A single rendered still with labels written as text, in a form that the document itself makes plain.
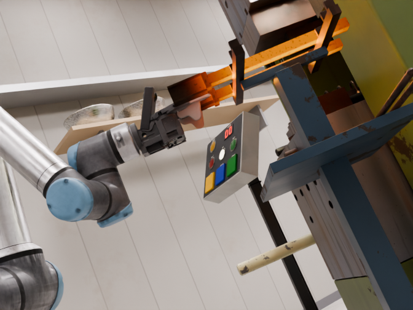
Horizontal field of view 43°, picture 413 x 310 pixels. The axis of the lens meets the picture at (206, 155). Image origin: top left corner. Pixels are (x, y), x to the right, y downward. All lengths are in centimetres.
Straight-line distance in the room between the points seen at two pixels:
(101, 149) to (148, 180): 334
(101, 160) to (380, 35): 75
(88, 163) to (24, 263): 30
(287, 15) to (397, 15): 50
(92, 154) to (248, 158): 93
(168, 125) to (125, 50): 397
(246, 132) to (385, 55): 88
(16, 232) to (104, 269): 280
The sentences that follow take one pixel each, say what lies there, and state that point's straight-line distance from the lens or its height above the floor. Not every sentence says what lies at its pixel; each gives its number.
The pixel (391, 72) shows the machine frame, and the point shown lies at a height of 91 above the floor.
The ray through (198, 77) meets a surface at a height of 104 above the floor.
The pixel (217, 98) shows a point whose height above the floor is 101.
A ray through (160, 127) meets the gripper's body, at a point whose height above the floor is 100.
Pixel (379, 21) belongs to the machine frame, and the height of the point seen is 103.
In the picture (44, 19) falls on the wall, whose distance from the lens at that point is 509.
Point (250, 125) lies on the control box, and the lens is 217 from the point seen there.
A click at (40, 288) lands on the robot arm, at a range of 140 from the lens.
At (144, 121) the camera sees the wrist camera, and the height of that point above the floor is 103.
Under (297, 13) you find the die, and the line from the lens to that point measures 183.
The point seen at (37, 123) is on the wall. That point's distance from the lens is 447.
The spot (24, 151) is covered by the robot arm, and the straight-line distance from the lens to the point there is 123.
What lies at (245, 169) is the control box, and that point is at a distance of 207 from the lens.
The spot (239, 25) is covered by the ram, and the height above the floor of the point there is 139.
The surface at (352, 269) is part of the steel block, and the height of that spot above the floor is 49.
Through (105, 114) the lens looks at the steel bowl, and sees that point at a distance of 404.
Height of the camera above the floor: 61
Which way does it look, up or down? 13 degrees up
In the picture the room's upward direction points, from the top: 24 degrees counter-clockwise
